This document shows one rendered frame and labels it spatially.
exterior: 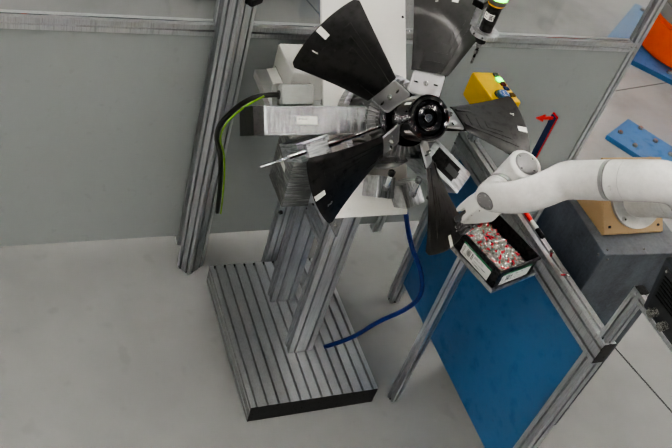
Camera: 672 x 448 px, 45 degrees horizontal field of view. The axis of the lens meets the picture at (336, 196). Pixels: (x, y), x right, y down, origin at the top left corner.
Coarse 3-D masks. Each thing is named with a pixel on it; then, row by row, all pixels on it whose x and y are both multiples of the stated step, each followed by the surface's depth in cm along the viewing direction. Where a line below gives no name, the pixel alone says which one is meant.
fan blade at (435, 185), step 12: (432, 168) 212; (432, 180) 209; (432, 192) 208; (444, 192) 217; (432, 204) 208; (444, 204) 215; (432, 216) 207; (444, 216) 213; (432, 228) 207; (444, 228) 212; (432, 240) 207; (444, 240) 212; (456, 240) 217; (432, 252) 208
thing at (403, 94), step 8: (384, 88) 205; (392, 88) 205; (400, 88) 204; (376, 96) 207; (384, 96) 207; (392, 96) 206; (400, 96) 206; (408, 96) 206; (376, 104) 209; (384, 104) 208; (392, 104) 208
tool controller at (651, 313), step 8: (664, 264) 186; (664, 272) 186; (656, 280) 190; (664, 280) 187; (656, 288) 191; (664, 288) 187; (648, 296) 195; (656, 296) 191; (664, 296) 188; (648, 304) 195; (656, 304) 192; (664, 304) 189; (648, 312) 193; (656, 312) 192; (664, 312) 190; (656, 320) 194; (664, 320) 190; (664, 328) 189
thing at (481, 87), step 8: (472, 80) 258; (480, 80) 255; (488, 80) 256; (496, 80) 258; (472, 88) 258; (480, 88) 254; (488, 88) 253; (496, 88) 254; (464, 96) 263; (472, 96) 258; (480, 96) 254; (488, 96) 250; (496, 96) 250
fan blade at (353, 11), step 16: (352, 0) 194; (336, 16) 195; (352, 16) 195; (336, 32) 197; (352, 32) 197; (368, 32) 197; (304, 48) 198; (320, 48) 199; (336, 48) 199; (352, 48) 198; (368, 48) 199; (304, 64) 201; (320, 64) 201; (336, 64) 201; (352, 64) 201; (368, 64) 200; (384, 64) 200; (336, 80) 204; (352, 80) 204; (368, 80) 203; (384, 80) 202; (368, 96) 207
